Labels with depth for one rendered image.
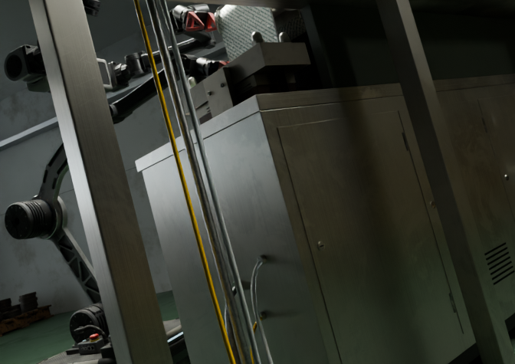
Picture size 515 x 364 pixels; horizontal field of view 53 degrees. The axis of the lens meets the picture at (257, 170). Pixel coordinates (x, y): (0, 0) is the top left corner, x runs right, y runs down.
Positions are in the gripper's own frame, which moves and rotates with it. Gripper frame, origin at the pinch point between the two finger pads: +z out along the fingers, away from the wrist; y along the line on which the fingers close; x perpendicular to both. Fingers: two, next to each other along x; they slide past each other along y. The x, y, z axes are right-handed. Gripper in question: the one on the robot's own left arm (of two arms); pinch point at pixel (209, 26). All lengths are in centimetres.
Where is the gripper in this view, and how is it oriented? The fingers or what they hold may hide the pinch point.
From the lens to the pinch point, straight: 187.7
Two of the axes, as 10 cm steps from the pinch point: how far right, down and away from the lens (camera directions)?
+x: 1.9, -8.8, -4.3
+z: 6.2, 4.5, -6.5
